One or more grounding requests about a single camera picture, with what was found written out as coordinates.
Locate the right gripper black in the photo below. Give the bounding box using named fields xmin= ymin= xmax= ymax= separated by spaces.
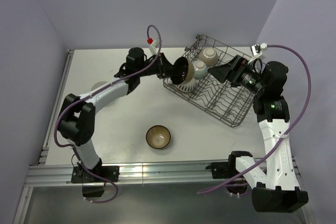
xmin=208 ymin=54 xmax=266 ymax=94

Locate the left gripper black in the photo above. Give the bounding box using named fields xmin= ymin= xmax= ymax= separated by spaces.
xmin=136 ymin=52 xmax=182 ymax=79

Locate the black glossy bowl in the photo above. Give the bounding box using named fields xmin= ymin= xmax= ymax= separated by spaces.
xmin=171 ymin=57 xmax=194 ymax=85

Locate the light green bowl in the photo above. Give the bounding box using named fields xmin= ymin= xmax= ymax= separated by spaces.
xmin=193 ymin=60 xmax=207 ymax=79

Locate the red patterned bowl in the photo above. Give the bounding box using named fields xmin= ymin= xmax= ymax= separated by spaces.
xmin=198 ymin=48 xmax=218 ymax=67

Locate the white bowl striped outside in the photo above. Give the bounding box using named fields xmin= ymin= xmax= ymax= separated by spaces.
xmin=174 ymin=78 xmax=196 ymax=93

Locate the brown beige bowl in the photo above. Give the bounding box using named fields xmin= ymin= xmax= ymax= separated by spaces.
xmin=145 ymin=125 xmax=171 ymax=150

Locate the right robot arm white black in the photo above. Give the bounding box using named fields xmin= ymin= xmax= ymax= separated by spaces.
xmin=208 ymin=55 xmax=309 ymax=213

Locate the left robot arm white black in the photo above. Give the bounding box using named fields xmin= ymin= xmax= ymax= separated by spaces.
xmin=53 ymin=47 xmax=176 ymax=182

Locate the plain white bowl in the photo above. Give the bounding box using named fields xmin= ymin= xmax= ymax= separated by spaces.
xmin=91 ymin=81 xmax=107 ymax=91

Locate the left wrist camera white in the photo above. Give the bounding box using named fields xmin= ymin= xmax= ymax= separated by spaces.
xmin=147 ymin=38 xmax=161 ymax=55

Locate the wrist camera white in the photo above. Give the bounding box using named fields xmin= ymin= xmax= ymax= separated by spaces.
xmin=248 ymin=43 xmax=268 ymax=64
xmin=147 ymin=38 xmax=161 ymax=55

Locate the grey wire dish rack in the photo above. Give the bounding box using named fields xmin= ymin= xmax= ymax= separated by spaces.
xmin=163 ymin=34 xmax=253 ymax=127

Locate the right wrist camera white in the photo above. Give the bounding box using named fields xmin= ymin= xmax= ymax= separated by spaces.
xmin=248 ymin=43 xmax=268 ymax=64

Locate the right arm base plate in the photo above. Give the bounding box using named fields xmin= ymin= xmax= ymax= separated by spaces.
xmin=205 ymin=161 xmax=236 ymax=179

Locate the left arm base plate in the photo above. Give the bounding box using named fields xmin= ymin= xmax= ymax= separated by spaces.
xmin=71 ymin=166 xmax=119 ymax=184

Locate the aluminium rail frame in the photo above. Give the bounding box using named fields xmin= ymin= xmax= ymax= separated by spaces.
xmin=13 ymin=48 xmax=317 ymax=224

